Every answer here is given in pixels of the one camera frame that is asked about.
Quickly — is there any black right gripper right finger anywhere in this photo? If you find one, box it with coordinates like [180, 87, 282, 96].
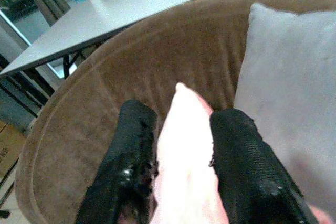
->
[208, 108, 316, 224]

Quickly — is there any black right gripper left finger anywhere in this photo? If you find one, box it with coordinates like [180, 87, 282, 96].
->
[75, 100, 160, 224]

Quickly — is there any light pink pillow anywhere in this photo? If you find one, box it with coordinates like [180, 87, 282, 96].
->
[149, 82, 334, 224]

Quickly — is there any grey pillow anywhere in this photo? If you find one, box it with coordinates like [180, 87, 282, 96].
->
[233, 3, 336, 210]

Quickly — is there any brown sofa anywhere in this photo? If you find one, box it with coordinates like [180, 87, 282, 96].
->
[15, 0, 336, 224]

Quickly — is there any cardboard box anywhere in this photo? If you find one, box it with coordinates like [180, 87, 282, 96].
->
[0, 121, 27, 180]

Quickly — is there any white table with black legs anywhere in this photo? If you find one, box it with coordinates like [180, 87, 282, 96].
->
[0, 0, 279, 117]

